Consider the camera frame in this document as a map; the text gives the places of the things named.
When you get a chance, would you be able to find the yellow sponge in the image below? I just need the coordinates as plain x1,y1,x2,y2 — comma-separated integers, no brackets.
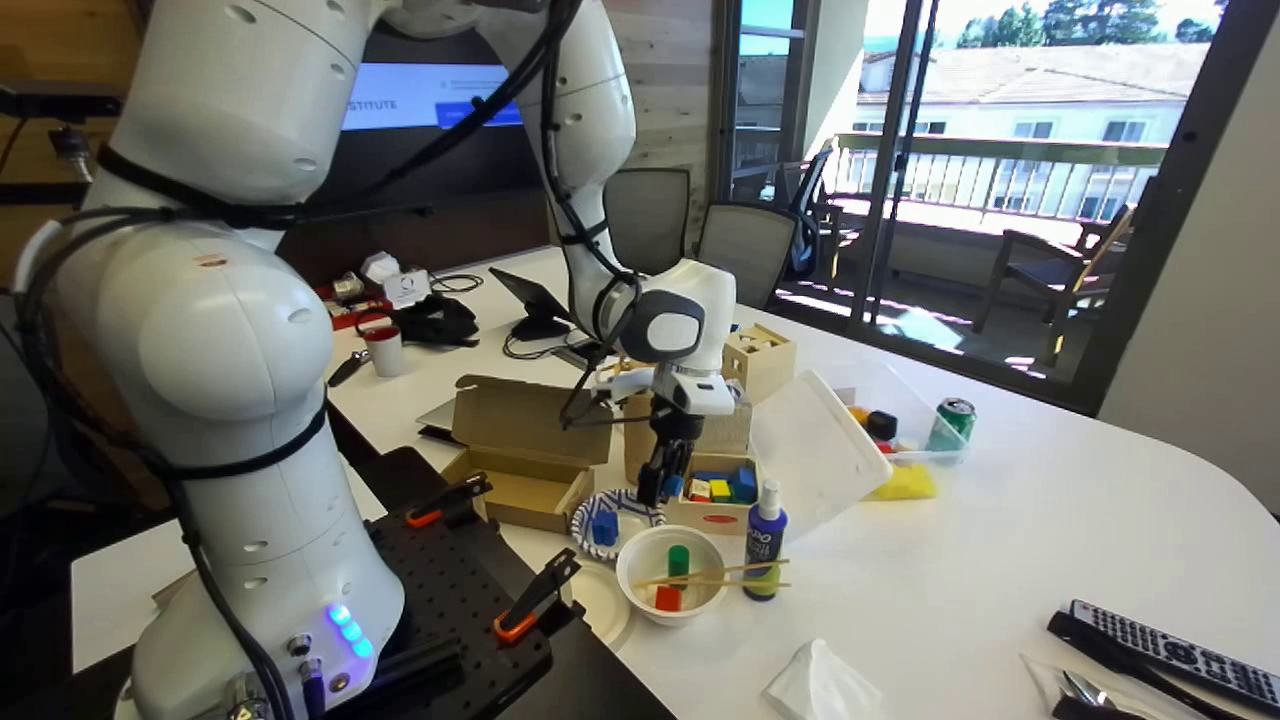
870,462,939,503

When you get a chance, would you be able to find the blue spray bottle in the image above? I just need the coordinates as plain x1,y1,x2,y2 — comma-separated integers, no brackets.
738,481,793,604

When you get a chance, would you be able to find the blue patterned paper plate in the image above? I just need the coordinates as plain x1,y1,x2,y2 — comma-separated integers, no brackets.
567,485,665,570

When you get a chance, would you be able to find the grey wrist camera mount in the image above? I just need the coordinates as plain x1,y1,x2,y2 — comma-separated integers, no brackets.
600,359,738,422

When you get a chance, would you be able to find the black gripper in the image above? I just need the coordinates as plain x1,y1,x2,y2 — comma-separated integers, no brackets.
634,406,706,511

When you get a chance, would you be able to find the wall mounted screen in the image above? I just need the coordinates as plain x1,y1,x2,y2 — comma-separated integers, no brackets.
335,56,532,137

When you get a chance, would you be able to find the black tablet on stand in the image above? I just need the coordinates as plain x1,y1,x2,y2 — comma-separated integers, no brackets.
485,263,581,351

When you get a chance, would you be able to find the dark patio chair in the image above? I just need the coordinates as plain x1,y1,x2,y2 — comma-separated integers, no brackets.
974,211,1137,375

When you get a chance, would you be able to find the black metal tool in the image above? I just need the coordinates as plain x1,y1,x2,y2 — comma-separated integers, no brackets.
1036,655,1150,720

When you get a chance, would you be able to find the wooden chopstick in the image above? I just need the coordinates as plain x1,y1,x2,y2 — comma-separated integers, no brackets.
634,570,793,600
634,558,793,593

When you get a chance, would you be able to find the wooden shape sorter cube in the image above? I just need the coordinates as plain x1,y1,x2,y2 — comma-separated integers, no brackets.
721,319,804,407

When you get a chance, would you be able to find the small black round object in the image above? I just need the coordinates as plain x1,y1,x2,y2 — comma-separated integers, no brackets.
851,406,898,447

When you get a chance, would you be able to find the open cardboard box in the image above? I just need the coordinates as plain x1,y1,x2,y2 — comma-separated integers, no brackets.
434,373,618,538

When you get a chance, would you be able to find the black clamp orange tip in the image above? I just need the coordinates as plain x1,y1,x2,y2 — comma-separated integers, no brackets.
489,544,588,654
401,471,496,538

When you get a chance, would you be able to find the black bag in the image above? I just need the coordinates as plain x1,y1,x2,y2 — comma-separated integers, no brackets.
391,293,485,351

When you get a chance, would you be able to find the long black patterned device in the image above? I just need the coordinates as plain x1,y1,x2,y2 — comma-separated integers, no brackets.
1042,595,1280,716

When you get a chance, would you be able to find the grey mesh office chair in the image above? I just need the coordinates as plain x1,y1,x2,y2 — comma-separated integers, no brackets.
696,198,800,313

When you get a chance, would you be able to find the white mug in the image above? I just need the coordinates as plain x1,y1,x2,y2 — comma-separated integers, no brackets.
358,317,410,382

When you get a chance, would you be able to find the small wooden box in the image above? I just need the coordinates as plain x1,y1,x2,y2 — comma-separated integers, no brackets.
659,456,762,538

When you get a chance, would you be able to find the white bowl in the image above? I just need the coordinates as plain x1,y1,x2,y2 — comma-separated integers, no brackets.
611,521,731,634

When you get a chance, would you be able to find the black perforated base board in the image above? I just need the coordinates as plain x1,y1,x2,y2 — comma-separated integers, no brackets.
335,444,685,720

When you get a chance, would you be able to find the plain white plate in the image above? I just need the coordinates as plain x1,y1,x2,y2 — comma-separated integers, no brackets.
565,566,634,654

